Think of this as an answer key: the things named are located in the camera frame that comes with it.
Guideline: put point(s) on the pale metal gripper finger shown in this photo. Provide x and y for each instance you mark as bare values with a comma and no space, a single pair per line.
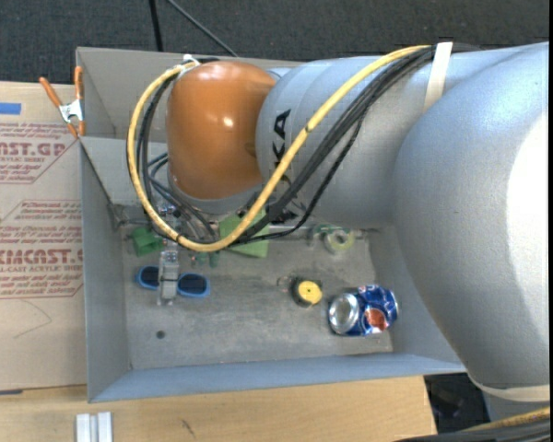
167,290
171,260

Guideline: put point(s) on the small green block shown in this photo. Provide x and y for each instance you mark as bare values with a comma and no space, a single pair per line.
146,242

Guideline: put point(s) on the blue sunglasses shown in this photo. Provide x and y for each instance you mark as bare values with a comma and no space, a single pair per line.
194,286

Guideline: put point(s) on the light green flat block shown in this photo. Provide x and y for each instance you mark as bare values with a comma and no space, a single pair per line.
251,244

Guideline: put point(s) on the grey metal bin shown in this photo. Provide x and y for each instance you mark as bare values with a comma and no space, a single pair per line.
239,329

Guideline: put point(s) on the brown cardboard board, red print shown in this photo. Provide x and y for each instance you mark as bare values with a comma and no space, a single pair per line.
37,339

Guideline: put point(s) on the yellow and black round disc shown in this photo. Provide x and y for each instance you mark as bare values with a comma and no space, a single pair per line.
308,292

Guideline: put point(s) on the crushed blue drink can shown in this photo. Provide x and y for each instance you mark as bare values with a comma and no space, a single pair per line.
368,313

